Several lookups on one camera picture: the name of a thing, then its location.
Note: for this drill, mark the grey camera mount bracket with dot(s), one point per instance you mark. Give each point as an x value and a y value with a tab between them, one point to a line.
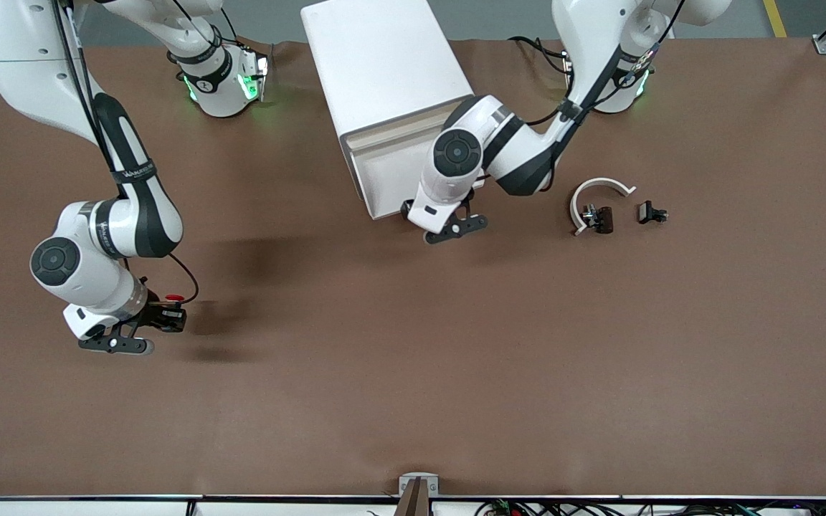
406	484

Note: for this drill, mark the dark brown electrical component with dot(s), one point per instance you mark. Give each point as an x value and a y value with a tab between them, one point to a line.
604	219

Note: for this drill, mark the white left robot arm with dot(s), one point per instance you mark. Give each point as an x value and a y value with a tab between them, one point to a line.
585	36

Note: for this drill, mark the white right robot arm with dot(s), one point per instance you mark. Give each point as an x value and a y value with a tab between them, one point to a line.
26	72

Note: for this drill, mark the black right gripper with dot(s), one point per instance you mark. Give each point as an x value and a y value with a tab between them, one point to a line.
160	315

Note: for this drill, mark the small black electrical component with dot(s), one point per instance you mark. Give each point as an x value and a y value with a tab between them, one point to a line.
647	212

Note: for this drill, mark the white table edge strip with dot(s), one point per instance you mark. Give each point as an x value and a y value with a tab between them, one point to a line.
97	507

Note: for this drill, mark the brown table mat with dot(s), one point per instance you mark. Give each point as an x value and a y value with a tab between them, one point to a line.
413	358

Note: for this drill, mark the white curved plastic part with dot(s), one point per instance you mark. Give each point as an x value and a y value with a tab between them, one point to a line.
603	182

